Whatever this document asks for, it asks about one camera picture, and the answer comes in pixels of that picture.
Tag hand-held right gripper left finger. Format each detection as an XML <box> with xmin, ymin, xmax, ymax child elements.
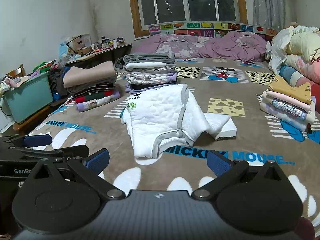
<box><xmin>27</xmin><ymin>149</ymin><xmax>126</xmax><ymax>201</ymax></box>

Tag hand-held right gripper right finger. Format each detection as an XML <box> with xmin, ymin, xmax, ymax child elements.
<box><xmin>191</xmin><ymin>149</ymin><xmax>292</xmax><ymax>200</ymax></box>

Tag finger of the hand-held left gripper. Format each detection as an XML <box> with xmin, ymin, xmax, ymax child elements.
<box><xmin>7</xmin><ymin>134</ymin><xmax>52</xmax><ymax>148</ymax></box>
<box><xmin>10</xmin><ymin>144</ymin><xmax>90</xmax><ymax>161</ymax></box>

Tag white quilted baby garment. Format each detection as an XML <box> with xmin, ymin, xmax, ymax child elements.
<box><xmin>121</xmin><ymin>84</ymin><xmax>237</xmax><ymax>159</ymax></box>

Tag dark clothes pile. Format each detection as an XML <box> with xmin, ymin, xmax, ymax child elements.
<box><xmin>48</xmin><ymin>66</ymin><xmax>74</xmax><ymax>102</ymax></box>

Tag pink crumpled clothes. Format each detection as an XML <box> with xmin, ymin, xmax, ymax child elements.
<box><xmin>0</xmin><ymin>76</ymin><xmax>28</xmax><ymax>90</ymax></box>

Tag beige-topped folded clothes stack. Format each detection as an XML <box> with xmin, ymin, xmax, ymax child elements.
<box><xmin>62</xmin><ymin>60</ymin><xmax>121</xmax><ymax>113</ymax></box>

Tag yellow-topped folded clothes stack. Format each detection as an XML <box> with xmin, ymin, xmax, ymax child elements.
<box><xmin>259</xmin><ymin>75</ymin><xmax>317</xmax><ymax>132</ymax></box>

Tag grey-topped folded clothes stack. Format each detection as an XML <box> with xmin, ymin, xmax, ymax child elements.
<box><xmin>123</xmin><ymin>52</ymin><xmax>178</xmax><ymax>93</ymax></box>

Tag pink-topped folded clothes stack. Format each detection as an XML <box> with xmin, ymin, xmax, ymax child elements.
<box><xmin>300</xmin><ymin>76</ymin><xmax>320</xmax><ymax>140</ymax></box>

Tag brown cartoon printed blanket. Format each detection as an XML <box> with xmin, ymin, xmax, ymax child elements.
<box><xmin>26</xmin><ymin>58</ymin><xmax>320</xmax><ymax>220</ymax></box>

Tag teal plastic storage box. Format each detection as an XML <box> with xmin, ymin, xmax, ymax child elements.
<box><xmin>4</xmin><ymin>71</ymin><xmax>54</xmax><ymax>123</ymax></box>

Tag green plastic bag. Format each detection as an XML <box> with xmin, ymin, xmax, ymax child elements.
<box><xmin>34</xmin><ymin>61</ymin><xmax>54</xmax><ymax>73</ymax></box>

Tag blue plastic bag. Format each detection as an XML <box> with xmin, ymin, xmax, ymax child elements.
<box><xmin>58</xmin><ymin>41</ymin><xmax>73</xmax><ymax>62</ymax></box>

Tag wooden desk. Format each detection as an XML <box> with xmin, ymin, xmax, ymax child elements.
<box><xmin>65</xmin><ymin>42</ymin><xmax>133</xmax><ymax>65</ymax></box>

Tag cardboard box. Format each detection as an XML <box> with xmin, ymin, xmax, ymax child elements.
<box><xmin>69</xmin><ymin>34</ymin><xmax>92</xmax><ymax>54</ymax></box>

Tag group of small bottles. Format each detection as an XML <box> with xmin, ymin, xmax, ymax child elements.
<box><xmin>91</xmin><ymin>37</ymin><xmax>127</xmax><ymax>50</ymax></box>

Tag blue rolled cloth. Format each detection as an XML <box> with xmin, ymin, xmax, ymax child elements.
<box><xmin>279</xmin><ymin>66</ymin><xmax>304</xmax><ymax>87</ymax></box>

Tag pink garment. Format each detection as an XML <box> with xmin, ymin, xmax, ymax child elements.
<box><xmin>132</xmin><ymin>31</ymin><xmax>269</xmax><ymax>64</ymax></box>

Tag pink quilt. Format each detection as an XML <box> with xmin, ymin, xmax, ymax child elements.
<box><xmin>286</xmin><ymin>55</ymin><xmax>320</xmax><ymax>84</ymax></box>

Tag white crumpled bedding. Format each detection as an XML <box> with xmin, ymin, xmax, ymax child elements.
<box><xmin>265</xmin><ymin>29</ymin><xmax>293</xmax><ymax>68</ymax></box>

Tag colourful alphabet foam mat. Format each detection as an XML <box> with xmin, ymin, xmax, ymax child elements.
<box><xmin>149</xmin><ymin>22</ymin><xmax>279</xmax><ymax>39</ymax></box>

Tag pale yellow quilt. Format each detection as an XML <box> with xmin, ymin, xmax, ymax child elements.
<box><xmin>285</xmin><ymin>25</ymin><xmax>320</xmax><ymax>63</ymax></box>

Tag wooden framed window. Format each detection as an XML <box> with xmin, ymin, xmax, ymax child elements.
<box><xmin>127</xmin><ymin>0</ymin><xmax>248</xmax><ymax>40</ymax></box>

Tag grey sheer curtain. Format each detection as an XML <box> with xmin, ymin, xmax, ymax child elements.
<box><xmin>251</xmin><ymin>0</ymin><xmax>287</xmax><ymax>30</ymax></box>

